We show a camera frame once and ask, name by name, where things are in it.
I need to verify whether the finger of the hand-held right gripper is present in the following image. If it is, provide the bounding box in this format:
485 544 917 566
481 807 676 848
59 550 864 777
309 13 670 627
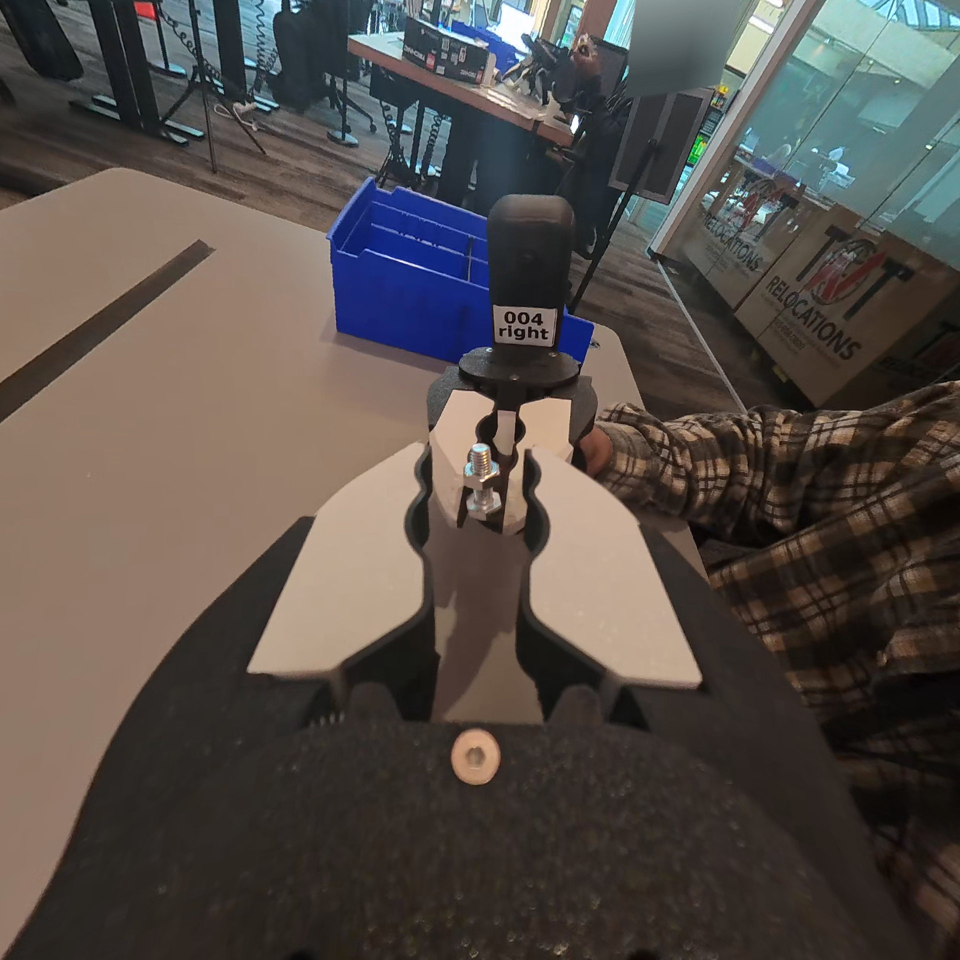
495 396 576 536
429 392 500 530

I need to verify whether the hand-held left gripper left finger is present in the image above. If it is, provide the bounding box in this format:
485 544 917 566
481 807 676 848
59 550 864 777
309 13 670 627
247 441 440 687

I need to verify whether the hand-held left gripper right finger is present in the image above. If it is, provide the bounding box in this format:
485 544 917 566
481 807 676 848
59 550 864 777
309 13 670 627
513 446 705 697

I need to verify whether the silver steel bolt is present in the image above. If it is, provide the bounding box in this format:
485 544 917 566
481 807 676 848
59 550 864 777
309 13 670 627
463 442 502 524

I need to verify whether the blue plastic bin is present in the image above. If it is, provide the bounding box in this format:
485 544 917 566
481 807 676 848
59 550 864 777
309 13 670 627
326 176 596 366

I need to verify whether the person's right hand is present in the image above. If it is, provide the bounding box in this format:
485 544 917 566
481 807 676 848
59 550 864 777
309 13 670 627
574 421 615 480

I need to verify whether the black tripod stand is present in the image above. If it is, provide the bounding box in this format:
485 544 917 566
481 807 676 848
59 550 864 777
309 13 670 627
567 138 661 315
159 0 269 175

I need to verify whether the wooden desk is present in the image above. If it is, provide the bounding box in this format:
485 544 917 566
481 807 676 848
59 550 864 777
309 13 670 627
347 33 594 219

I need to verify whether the grey light panel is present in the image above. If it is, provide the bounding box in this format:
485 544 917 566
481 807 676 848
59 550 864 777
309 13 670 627
609 86 715 205

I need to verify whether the printed cardboard moving box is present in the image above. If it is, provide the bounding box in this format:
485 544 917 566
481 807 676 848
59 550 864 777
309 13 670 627
693 176 815 309
731 221 942 410

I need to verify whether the black cardboard box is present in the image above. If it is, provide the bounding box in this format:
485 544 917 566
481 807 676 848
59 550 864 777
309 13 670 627
402 16 491 82

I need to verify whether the person's plaid shirt torso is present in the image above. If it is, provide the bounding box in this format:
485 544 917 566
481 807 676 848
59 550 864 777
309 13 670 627
693 517 960 960

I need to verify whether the black office chair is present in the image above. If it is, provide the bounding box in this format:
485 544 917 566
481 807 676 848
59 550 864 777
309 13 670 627
271 0 378 144

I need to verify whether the black table cable strip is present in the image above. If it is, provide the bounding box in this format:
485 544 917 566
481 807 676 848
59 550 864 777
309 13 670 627
0 240 216 423

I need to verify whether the black desk leg frame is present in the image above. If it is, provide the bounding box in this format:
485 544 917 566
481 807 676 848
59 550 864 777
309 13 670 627
71 0 205 147

